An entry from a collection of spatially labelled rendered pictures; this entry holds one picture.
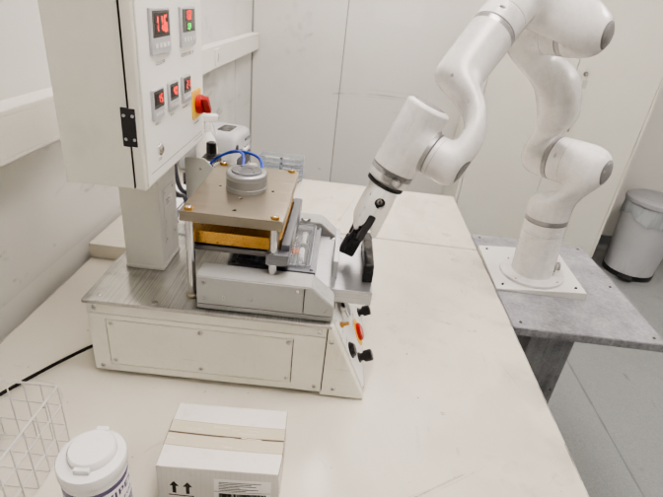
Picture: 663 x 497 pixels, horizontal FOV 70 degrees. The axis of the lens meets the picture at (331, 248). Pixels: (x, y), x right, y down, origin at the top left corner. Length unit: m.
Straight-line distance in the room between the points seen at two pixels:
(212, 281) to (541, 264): 0.99
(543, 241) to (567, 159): 0.25
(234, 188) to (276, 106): 2.52
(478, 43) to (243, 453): 0.79
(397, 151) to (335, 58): 2.48
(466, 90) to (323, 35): 2.46
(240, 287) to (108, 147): 0.31
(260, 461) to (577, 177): 1.03
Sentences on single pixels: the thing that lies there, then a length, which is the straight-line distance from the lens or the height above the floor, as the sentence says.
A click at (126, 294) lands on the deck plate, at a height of 0.93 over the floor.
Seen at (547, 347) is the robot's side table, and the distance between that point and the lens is 1.70.
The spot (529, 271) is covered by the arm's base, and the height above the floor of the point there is 0.80.
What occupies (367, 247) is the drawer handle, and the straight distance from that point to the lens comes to 0.98.
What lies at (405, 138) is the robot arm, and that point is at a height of 1.25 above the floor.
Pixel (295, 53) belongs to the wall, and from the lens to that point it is 3.35.
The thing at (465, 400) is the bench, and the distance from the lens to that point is 1.07.
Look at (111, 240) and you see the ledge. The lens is 1.46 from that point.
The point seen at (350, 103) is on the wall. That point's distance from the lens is 3.36.
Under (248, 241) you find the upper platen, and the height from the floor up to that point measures 1.05.
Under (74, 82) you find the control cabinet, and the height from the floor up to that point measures 1.31.
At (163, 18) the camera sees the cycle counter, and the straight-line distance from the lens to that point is 0.86.
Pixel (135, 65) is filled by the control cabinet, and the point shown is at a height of 1.34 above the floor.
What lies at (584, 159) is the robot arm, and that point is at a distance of 1.38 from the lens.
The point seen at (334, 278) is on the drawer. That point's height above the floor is 0.97.
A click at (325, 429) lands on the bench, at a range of 0.94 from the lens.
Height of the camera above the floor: 1.46
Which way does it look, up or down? 28 degrees down
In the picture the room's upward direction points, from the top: 7 degrees clockwise
